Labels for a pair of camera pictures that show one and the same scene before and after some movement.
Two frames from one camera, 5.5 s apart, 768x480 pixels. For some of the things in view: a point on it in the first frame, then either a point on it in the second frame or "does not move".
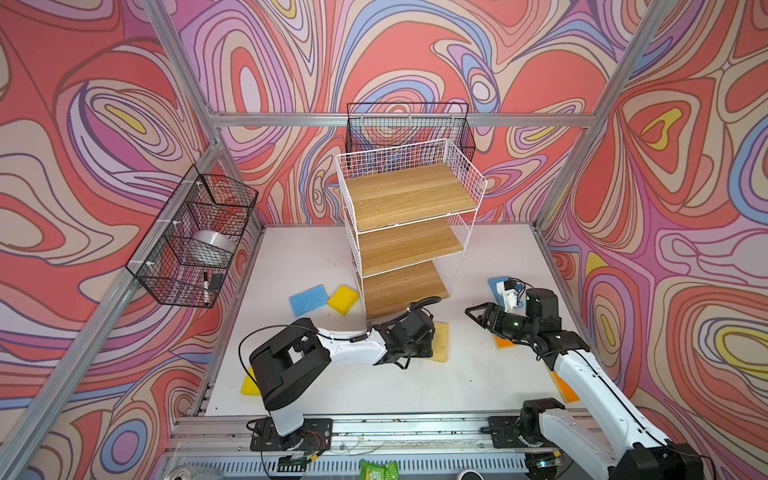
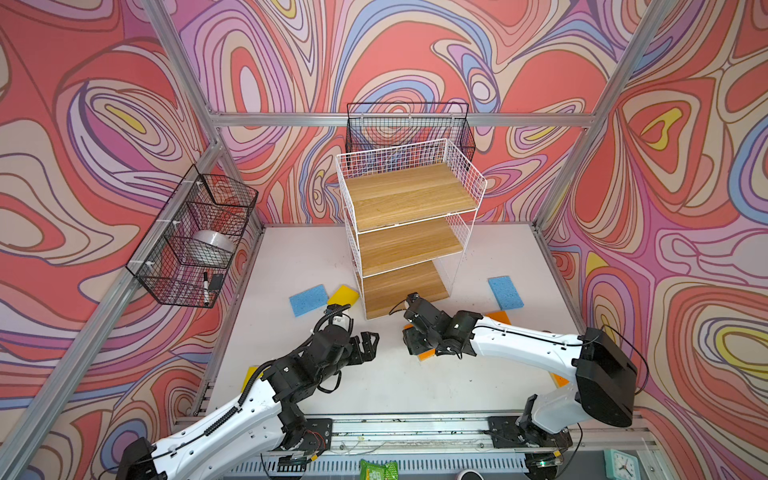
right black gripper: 490,310 -> 412,343
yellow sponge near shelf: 343,299 does not move
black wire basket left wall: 185,257 does not move
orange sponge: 566,392 does not move
